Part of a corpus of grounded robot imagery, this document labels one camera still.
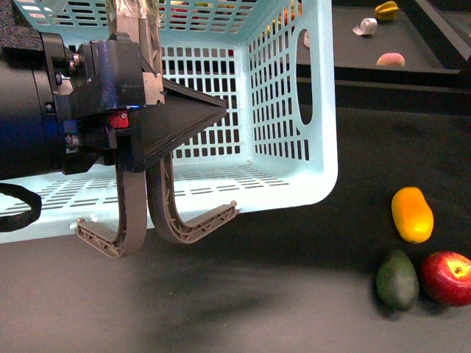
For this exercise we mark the crumpled white paper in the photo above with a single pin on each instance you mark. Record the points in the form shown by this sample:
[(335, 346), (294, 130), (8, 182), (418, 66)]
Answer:
[(368, 26)]

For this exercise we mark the pale peach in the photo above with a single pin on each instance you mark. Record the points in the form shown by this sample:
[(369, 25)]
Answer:
[(392, 59)]

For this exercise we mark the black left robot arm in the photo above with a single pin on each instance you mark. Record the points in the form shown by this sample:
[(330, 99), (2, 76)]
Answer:
[(32, 141)]

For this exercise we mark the yellow starfruit far right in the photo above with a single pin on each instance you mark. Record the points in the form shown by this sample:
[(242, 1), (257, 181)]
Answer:
[(386, 11)]

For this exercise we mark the red apple near avocado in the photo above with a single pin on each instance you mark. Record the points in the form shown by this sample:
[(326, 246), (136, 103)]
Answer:
[(445, 277)]

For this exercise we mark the yellow mango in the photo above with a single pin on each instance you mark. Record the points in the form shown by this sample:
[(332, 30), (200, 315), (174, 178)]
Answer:
[(412, 215)]

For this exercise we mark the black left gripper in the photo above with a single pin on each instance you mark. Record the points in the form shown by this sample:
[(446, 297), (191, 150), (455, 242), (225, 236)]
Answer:
[(110, 102)]

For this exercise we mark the light blue plastic basket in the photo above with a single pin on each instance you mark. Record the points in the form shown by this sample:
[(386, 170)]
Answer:
[(271, 61)]

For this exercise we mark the green avocado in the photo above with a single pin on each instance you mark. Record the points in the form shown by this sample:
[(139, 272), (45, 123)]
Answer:
[(396, 281)]

